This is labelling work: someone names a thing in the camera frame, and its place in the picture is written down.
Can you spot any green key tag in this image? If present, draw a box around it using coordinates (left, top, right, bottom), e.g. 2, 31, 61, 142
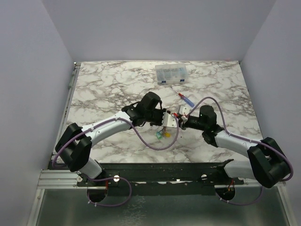
156, 131, 163, 139

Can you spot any red blue screwdriver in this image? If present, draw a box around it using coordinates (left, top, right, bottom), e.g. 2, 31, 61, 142
171, 87, 195, 108

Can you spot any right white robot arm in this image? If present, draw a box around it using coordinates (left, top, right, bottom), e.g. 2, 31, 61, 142
178, 105, 291, 188

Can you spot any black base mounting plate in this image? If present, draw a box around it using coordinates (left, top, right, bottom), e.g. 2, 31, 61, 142
77, 161, 244, 196

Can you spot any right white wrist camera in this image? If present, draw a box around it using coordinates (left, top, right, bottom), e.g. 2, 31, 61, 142
177, 105, 190, 123

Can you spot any left side metal rail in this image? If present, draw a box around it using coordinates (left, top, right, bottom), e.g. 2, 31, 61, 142
51, 62, 81, 158

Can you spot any purple cable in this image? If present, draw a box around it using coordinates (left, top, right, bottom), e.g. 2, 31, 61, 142
185, 97, 294, 182
52, 116, 181, 168

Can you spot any clear plastic screw box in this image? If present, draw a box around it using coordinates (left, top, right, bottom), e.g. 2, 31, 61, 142
155, 63, 189, 85

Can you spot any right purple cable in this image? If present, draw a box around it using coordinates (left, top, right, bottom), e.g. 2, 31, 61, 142
185, 97, 294, 182

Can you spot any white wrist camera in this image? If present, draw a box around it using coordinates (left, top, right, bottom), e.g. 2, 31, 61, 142
162, 112, 177, 128
177, 105, 190, 123

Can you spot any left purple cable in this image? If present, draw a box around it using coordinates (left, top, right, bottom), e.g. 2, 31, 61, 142
52, 116, 181, 168

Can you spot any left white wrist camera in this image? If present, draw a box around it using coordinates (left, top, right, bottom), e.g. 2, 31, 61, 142
162, 112, 177, 128

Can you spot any aluminium frame rail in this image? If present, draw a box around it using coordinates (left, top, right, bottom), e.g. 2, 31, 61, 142
37, 169, 286, 189

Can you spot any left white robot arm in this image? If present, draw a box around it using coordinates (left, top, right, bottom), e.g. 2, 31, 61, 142
55, 92, 170, 186

